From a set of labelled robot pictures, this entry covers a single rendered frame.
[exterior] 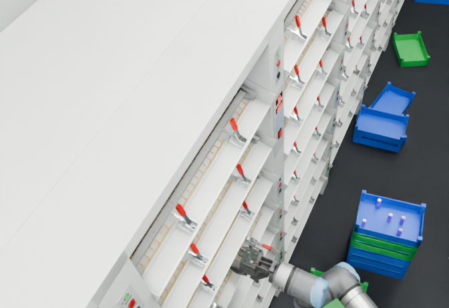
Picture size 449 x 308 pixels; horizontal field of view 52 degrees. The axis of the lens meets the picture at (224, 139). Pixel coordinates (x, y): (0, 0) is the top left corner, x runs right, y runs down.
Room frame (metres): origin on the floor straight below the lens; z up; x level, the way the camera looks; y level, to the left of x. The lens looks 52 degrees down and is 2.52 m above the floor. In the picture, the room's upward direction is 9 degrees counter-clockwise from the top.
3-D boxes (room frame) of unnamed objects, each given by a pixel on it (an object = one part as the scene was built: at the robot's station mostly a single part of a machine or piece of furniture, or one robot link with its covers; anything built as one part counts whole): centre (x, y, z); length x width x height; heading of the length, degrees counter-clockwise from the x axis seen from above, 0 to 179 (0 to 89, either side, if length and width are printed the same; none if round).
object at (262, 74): (0.96, -0.09, 0.90); 0.20 x 0.09 x 1.81; 55
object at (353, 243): (1.01, -0.73, 0.28); 0.30 x 0.20 x 0.08; 63
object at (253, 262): (0.62, -0.05, 1.04); 0.12 x 0.08 x 0.09; 55
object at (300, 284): (0.53, -0.18, 1.03); 0.12 x 0.09 x 0.10; 55
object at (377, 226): (1.01, -0.73, 0.44); 0.30 x 0.20 x 0.08; 63
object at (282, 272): (0.57, -0.11, 1.04); 0.10 x 0.05 x 0.09; 145
